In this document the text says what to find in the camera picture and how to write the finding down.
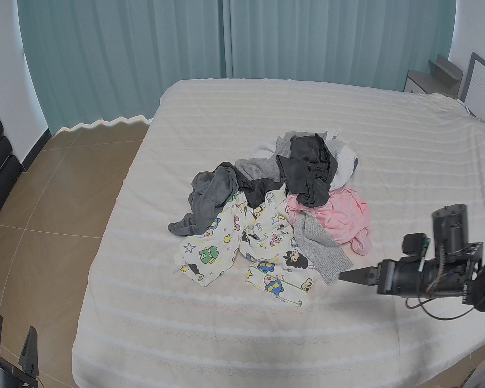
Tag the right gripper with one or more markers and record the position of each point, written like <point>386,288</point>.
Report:
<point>400,277</point>

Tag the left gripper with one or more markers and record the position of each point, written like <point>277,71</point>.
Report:
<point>8,378</point>

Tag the white printed pyjama top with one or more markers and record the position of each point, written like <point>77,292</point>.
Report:
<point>226,253</point>

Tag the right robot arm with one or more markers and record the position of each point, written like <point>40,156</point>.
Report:
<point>448,228</point>

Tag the pile of clothes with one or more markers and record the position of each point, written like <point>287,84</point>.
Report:
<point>307,164</point>

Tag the light grey knitted garment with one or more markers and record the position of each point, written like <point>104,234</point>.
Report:
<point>323,249</point>

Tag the pink garment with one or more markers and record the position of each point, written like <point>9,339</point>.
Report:
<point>339,216</point>

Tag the bed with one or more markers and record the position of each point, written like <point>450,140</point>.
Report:
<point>347,135</point>

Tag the grey bedside table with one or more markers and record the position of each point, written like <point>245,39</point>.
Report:
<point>428,81</point>

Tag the blue-green curtain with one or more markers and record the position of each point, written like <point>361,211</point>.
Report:
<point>339,26</point>
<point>125,47</point>

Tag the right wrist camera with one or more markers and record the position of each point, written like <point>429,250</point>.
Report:
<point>412,245</point>

